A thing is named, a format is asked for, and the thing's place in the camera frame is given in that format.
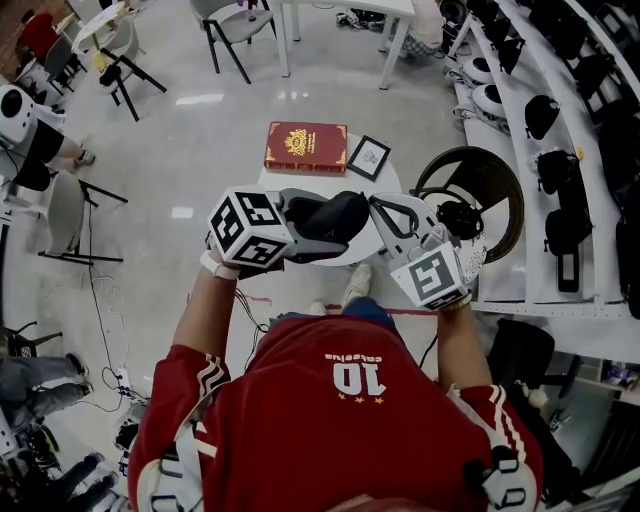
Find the red gold hardcover book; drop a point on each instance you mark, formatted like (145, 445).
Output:
(305, 147)

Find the black picture frame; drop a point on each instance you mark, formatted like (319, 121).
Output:
(369, 157)

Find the black headset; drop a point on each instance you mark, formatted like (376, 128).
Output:
(462, 220)

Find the white power strip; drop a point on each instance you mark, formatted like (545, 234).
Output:
(123, 381)

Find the white speckled seat cushion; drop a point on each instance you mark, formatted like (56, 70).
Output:
(475, 260)

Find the person's red shirt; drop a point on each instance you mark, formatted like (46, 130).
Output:
(325, 425)

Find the person's white shoe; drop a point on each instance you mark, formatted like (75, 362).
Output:
(359, 282)
(317, 307)

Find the white wristband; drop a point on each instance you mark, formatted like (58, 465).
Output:
(220, 267)

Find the round white side table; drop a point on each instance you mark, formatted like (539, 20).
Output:
(370, 185)

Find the person's right white shoe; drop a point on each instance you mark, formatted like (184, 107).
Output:
(359, 282)

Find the person's blue shorts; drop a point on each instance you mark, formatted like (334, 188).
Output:
(365, 310)

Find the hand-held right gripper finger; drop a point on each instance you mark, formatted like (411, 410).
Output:
(425, 215)
(387, 235)

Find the black padded swivel chair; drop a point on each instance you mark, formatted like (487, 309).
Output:
(520, 350)

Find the person's left white shoe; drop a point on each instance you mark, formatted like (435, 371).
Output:
(317, 307)

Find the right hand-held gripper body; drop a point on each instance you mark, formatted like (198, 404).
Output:
(435, 277)

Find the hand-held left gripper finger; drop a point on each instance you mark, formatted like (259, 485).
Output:
(320, 250)
(302, 207)

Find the small white plush toy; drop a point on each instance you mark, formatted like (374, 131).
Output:
(532, 395)

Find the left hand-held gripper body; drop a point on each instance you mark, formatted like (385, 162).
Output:
(250, 230)

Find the dark wicker chair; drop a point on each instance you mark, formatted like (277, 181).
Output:
(495, 175)

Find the white rectangular table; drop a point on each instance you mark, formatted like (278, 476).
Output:
(350, 5)

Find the white round device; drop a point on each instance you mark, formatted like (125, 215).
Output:
(480, 70)
(492, 97)
(127, 430)

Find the white shelving unit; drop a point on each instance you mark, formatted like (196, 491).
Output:
(495, 135)

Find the grey chair black legs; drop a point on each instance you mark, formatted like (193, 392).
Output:
(240, 25)
(65, 215)
(122, 40)

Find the row of black bags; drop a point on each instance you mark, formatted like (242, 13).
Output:
(562, 170)

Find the person's left forearm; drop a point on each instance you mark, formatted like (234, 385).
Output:
(205, 320)

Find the person's right forearm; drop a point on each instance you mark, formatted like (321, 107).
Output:
(462, 350)

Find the purple cloth item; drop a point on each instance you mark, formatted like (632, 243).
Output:
(244, 3)

